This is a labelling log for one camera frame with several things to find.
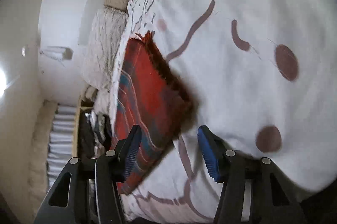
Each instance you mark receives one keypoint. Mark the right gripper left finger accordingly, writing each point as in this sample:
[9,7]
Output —
[86,191]

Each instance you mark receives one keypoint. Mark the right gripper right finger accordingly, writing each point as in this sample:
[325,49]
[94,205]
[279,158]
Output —
[253,190]

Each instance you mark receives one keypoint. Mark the red plaid scarf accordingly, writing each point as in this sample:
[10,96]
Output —
[149,96]

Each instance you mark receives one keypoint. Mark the stack of folded clothes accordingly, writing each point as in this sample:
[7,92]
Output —
[94,134]

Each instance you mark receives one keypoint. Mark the wooden bedside shelf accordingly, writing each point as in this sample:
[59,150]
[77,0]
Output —
[81,106]

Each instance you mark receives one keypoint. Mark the pink white bear bedsheet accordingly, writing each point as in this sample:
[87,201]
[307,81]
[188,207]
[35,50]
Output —
[261,75]

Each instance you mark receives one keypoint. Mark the large beige textured pillow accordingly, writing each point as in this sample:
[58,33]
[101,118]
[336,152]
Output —
[103,42]

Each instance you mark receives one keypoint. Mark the wall mounted white device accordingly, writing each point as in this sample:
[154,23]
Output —
[57,53]

